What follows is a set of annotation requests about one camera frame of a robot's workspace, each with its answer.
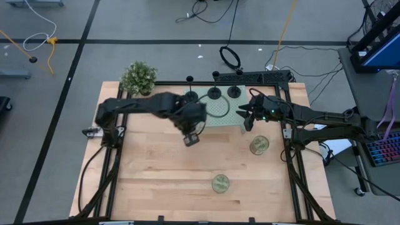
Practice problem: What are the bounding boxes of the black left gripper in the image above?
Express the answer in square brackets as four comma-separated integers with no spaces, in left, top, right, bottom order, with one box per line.
[176,99,208,136]

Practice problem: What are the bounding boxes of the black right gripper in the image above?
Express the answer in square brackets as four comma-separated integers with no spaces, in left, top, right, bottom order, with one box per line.
[237,94,284,133]

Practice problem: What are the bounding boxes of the black candle stick holder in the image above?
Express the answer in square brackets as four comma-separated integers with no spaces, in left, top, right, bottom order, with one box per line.
[184,75,199,103]
[227,69,244,99]
[207,70,223,101]

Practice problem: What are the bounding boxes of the glass candle with leaf print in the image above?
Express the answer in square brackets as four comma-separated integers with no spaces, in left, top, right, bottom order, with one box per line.
[211,174,231,194]
[249,134,270,156]

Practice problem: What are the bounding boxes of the green perforated shelf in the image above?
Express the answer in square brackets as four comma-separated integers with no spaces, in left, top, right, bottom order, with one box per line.
[183,85,251,134]

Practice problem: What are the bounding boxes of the black perforated metal box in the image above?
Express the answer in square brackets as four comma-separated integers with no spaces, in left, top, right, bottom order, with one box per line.
[214,69,295,84]

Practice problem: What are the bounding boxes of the small potted green plant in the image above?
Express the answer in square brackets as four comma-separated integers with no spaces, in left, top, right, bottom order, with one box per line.
[119,60,159,97]

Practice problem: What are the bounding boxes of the white paper sheet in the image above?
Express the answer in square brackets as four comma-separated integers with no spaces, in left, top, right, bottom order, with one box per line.
[313,123,353,154]

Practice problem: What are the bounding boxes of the grey side table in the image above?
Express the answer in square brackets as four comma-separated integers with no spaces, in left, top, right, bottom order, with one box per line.
[336,46,400,197]

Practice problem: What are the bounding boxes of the backlit rainbow keyboard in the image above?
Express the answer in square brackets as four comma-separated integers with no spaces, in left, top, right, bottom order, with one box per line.
[364,130,400,168]

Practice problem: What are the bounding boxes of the computer monitor with blue screen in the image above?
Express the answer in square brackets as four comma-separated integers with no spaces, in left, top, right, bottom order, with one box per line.
[349,9,400,74]

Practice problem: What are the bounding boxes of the black floor fan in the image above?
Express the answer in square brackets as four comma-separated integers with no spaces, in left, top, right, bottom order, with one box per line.
[361,0,396,36]

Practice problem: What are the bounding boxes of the grey furniture foot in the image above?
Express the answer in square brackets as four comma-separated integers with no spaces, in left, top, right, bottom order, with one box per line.
[0,69,31,80]
[5,0,64,8]

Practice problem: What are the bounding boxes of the yellow pole with black foot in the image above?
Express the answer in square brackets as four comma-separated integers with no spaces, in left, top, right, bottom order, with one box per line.
[0,29,39,64]

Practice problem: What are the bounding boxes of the black chair base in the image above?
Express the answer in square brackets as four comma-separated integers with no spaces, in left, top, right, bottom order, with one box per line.
[0,96,14,113]

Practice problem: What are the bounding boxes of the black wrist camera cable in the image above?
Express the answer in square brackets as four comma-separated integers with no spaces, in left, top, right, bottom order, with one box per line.
[198,94,231,119]

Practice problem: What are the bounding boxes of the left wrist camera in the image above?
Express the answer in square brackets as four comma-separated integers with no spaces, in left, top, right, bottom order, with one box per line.
[183,132,201,148]

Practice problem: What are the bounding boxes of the coiled black floor cable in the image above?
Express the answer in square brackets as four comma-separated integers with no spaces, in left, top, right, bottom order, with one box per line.
[219,0,243,71]

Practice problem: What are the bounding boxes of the black cables near power adapter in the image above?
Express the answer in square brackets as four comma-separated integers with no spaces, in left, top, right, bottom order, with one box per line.
[264,44,344,107]

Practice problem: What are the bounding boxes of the black aluminium table frame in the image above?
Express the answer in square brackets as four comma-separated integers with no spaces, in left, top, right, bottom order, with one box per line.
[74,80,338,225]

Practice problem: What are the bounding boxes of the orange floor cable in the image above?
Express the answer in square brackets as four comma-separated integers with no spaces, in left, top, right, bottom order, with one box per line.
[271,0,298,71]

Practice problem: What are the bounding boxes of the thin black floor cable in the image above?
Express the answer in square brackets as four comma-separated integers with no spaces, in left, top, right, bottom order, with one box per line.
[174,0,235,24]

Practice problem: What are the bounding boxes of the black left arm base cable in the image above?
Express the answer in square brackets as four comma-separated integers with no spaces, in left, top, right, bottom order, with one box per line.
[77,144,106,215]

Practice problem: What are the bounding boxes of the black cable under side table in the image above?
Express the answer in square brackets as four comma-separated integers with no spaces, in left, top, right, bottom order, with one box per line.
[323,149,400,203]

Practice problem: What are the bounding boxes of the purple lanyard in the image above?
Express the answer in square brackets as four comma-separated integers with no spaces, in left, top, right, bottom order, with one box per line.
[374,69,400,140]

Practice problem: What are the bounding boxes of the yellow floor cable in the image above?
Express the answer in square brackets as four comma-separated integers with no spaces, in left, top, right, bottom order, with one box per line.
[46,36,59,75]

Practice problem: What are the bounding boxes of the white floor cable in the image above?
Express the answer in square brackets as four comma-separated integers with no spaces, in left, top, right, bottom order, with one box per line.
[22,0,58,53]

